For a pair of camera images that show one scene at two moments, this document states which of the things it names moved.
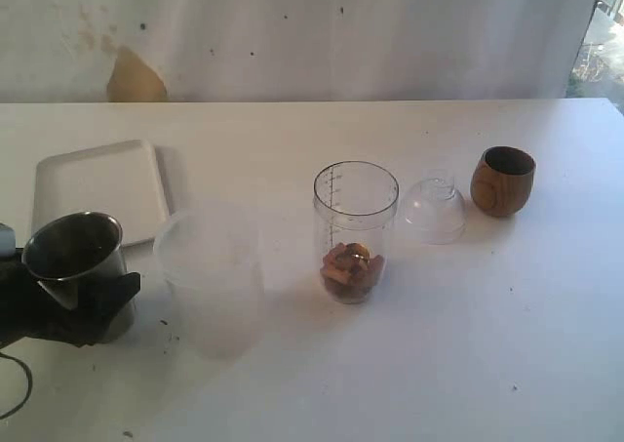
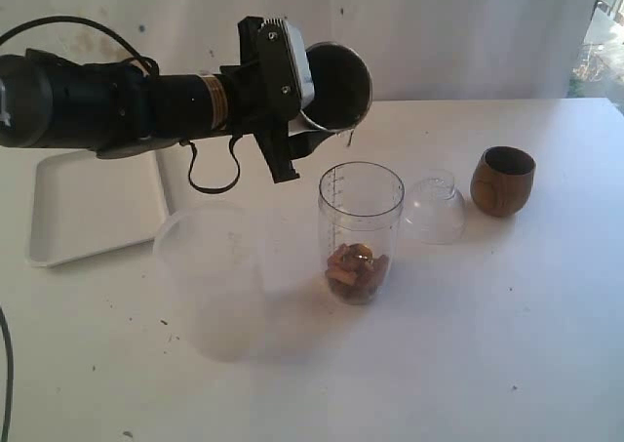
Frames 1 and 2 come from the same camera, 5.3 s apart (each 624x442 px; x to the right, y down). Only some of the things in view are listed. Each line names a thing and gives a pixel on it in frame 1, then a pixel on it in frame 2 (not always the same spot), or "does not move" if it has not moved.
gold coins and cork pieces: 349,271 does not move
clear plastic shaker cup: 354,205 does not move
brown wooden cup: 501,180 does not move
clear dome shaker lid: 435,211 does not move
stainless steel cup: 79,248 -> 342,86
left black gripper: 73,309 -> 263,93
